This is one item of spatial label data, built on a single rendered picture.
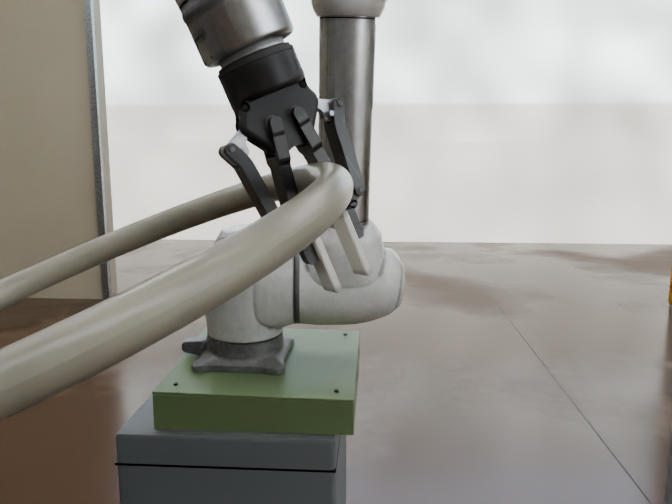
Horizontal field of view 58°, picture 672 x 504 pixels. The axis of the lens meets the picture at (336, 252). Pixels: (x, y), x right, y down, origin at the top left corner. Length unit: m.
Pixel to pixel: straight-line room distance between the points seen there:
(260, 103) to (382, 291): 0.67
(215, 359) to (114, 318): 0.94
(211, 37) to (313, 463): 0.79
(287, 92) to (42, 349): 0.36
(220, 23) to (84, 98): 5.13
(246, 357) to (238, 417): 0.13
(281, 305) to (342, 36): 0.50
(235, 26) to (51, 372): 0.35
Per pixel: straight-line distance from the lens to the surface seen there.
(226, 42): 0.56
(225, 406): 1.15
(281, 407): 1.13
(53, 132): 5.79
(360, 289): 1.17
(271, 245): 0.34
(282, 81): 0.56
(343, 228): 0.61
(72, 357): 0.30
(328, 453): 1.13
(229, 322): 1.20
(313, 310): 1.18
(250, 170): 0.57
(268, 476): 1.17
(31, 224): 5.95
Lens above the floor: 1.30
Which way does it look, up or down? 10 degrees down
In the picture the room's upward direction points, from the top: straight up
